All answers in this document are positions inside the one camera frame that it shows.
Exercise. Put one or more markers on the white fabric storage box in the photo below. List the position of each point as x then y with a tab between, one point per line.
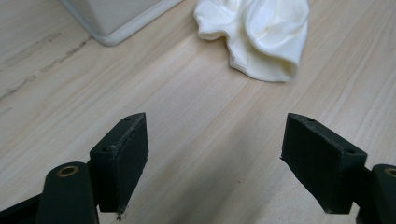
109	15

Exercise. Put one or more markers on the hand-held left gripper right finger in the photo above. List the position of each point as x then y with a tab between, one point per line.
323	168

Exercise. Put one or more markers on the white sock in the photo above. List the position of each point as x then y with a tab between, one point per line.
267	40

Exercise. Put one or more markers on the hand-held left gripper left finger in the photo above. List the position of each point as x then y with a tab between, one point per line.
121	161

